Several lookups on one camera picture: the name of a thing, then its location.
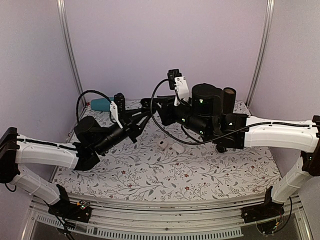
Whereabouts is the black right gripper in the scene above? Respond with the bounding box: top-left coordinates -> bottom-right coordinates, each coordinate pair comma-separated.
150,96 -> 211,139

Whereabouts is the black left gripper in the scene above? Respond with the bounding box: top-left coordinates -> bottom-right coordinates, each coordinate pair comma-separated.
93,106 -> 152,155

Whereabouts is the black glossy charging case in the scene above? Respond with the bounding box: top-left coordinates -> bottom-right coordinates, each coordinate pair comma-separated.
140,98 -> 151,109

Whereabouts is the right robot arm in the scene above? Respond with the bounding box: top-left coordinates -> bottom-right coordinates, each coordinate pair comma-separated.
150,83 -> 320,221

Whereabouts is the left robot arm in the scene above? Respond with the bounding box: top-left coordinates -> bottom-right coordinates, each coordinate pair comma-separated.
0,107 -> 153,217

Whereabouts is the beige earbud case with window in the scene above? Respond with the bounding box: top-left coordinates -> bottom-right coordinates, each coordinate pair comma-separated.
157,140 -> 168,149

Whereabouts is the small black earbud case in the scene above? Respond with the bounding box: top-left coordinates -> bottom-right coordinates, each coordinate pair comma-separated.
216,145 -> 227,153

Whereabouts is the blue ceramic cup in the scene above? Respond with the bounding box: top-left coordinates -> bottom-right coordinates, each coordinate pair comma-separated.
90,97 -> 114,112

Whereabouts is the tall black cylinder vase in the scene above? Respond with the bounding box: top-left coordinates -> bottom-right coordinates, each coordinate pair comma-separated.
222,87 -> 237,114

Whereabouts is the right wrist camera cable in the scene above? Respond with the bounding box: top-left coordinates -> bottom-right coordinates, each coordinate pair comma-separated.
150,78 -> 251,145

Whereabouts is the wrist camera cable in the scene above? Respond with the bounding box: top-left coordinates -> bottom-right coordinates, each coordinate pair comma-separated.
75,89 -> 116,123
150,78 -> 251,145

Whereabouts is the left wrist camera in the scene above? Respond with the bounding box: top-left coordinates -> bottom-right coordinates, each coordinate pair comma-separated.
110,92 -> 126,129

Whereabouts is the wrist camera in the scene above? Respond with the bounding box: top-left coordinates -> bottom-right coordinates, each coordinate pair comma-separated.
110,92 -> 126,129
167,69 -> 190,107

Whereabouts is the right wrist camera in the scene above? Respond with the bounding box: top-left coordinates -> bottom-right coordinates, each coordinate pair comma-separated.
167,69 -> 190,107

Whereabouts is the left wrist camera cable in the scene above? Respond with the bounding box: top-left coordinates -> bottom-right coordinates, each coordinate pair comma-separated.
75,89 -> 116,123

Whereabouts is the front aluminium rail base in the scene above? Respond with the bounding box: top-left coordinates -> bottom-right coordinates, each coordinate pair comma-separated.
23,193 -> 313,240

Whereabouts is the left rear aluminium post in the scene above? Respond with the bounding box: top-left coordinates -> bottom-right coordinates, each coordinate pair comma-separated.
56,0 -> 83,95

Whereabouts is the aluminium post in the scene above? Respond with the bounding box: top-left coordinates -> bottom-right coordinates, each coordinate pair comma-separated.
245,0 -> 275,109
56,0 -> 83,95

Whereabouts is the right rear aluminium post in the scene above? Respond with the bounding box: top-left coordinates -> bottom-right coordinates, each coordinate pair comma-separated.
245,0 -> 275,109

